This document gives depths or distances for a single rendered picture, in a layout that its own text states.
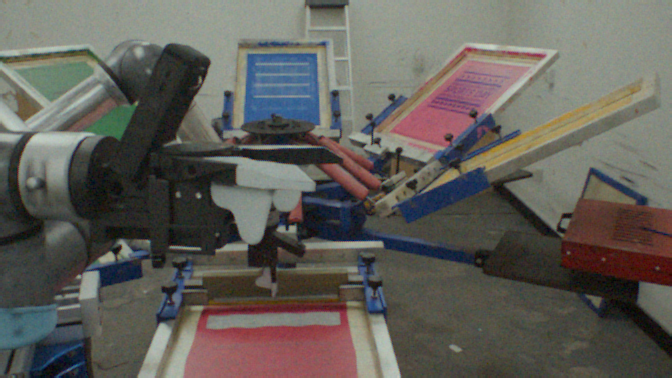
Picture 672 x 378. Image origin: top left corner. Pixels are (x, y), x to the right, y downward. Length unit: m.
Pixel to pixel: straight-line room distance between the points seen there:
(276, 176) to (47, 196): 0.20
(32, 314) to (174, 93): 0.24
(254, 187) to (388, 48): 5.39
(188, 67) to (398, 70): 5.38
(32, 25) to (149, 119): 5.66
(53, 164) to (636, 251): 1.69
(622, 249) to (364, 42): 4.14
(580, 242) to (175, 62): 1.63
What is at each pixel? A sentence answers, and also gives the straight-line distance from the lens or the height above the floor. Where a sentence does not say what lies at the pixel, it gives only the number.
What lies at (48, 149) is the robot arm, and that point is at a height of 1.69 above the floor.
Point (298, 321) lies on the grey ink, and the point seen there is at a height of 0.96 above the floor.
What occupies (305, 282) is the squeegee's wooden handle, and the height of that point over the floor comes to 1.03.
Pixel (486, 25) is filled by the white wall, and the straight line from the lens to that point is 5.98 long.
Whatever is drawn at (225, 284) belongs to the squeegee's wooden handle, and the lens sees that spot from 1.77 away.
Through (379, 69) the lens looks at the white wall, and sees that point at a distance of 5.81.
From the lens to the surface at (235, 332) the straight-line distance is 1.70.
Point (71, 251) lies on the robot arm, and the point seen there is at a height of 1.57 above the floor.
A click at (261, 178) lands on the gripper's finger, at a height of 1.68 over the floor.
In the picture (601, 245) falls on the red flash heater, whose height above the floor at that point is 1.10.
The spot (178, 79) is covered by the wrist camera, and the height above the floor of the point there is 1.74.
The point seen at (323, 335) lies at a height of 0.96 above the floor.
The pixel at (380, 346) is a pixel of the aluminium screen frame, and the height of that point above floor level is 0.99.
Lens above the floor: 1.80
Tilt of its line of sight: 18 degrees down
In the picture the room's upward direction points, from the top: straight up
